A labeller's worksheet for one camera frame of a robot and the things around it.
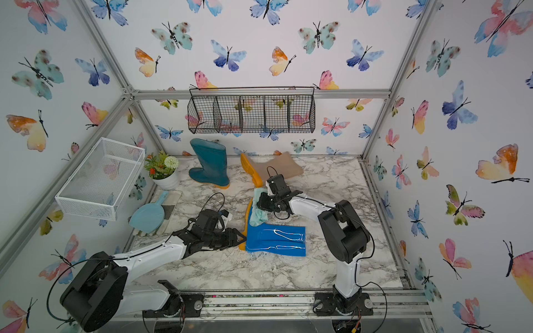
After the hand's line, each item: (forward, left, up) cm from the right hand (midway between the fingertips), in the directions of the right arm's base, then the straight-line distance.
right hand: (257, 202), depth 92 cm
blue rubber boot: (-13, -9, -7) cm, 17 cm away
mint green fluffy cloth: (-7, -1, +2) cm, 7 cm away
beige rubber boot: (+32, -10, -9) cm, 34 cm away
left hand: (-16, +3, -2) cm, 16 cm away
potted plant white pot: (+10, +43, +8) cm, 45 cm away
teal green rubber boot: (+15, +20, +11) cm, 27 cm away
